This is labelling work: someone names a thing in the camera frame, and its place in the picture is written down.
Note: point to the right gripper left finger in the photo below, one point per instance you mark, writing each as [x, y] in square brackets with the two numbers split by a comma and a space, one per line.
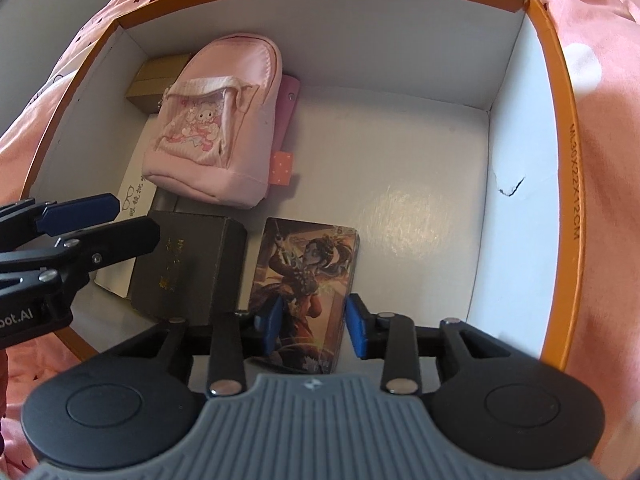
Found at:
[236, 337]

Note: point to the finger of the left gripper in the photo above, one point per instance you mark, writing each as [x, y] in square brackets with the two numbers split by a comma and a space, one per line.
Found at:
[74, 215]
[101, 246]

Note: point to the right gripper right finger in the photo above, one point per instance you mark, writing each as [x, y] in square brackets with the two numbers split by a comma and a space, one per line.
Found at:
[389, 337]

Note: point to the dark grey box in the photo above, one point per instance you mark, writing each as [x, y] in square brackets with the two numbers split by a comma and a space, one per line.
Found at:
[196, 268]

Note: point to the anime card pack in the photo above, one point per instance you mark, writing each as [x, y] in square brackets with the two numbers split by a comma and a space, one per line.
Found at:
[310, 266]

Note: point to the pink mini backpack pouch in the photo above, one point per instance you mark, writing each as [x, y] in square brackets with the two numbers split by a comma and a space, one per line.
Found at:
[216, 125]

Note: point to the pink folding case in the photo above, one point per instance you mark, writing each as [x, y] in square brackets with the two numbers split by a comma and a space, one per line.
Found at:
[285, 108]

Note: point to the small brown cardboard box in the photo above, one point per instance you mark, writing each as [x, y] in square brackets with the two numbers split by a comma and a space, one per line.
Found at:
[153, 78]

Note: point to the orange cardboard box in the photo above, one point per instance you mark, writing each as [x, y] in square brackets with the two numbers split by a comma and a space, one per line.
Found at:
[443, 131]

